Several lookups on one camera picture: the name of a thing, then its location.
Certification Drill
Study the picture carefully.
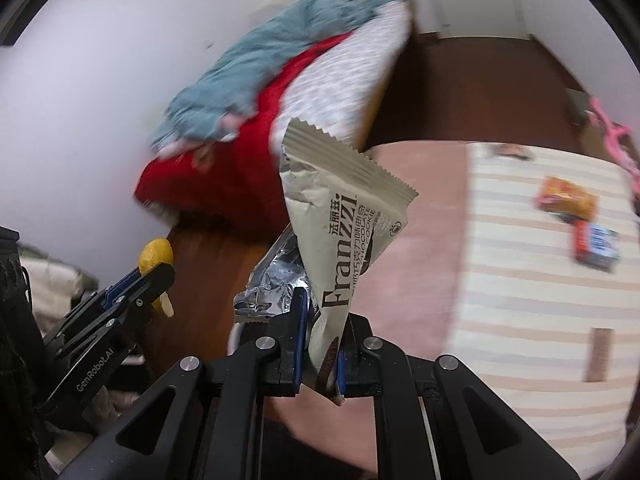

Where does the pink table cloth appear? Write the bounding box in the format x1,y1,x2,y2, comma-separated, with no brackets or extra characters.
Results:
280,142,478,466

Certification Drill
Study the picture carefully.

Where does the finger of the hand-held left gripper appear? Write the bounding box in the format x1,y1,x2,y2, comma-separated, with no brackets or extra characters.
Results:
42,266,147,357
60,262,177,372

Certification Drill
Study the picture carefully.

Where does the wooden bed frame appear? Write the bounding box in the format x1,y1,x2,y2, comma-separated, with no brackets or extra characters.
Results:
356,72,393,155

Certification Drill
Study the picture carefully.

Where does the yellow lumpy snack piece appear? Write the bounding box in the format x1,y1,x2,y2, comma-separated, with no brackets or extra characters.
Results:
138,238,176,319

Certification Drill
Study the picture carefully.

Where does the orange yellow snack bag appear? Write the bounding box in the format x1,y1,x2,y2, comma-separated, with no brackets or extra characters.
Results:
533,176,599,222

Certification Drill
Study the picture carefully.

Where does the checkered bed sheet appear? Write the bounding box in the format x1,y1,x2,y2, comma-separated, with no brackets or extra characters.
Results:
270,0,415,157

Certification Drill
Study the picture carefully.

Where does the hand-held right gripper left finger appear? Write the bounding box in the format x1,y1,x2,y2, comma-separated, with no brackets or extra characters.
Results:
55,287,312,480

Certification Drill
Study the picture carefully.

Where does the pink white cloth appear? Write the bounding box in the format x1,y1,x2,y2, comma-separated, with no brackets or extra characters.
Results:
161,114,242,160

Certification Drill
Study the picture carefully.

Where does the beige cookie wrapper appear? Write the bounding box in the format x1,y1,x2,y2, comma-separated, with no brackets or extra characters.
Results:
234,117,420,407

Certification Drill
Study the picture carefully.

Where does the brown rectangular wrapper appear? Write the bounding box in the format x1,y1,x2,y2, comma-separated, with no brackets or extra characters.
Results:
585,328,615,384

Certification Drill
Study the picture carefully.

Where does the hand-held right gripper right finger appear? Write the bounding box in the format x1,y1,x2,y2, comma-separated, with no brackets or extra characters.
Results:
332,312,591,480

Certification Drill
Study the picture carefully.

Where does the pink plush toy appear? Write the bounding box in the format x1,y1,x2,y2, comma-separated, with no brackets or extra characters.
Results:
587,96,640,183

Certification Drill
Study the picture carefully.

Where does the bed with blankets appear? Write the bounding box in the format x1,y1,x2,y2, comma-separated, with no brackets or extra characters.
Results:
149,0,416,157

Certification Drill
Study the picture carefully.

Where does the striped table cloth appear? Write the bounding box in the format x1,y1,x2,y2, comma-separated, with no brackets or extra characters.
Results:
440,142,635,480

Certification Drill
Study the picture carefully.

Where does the blue red milk carton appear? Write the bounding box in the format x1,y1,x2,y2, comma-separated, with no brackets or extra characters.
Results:
570,220,622,273

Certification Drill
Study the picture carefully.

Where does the red blanket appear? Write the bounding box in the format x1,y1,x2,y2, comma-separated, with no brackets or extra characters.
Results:
134,34,362,242

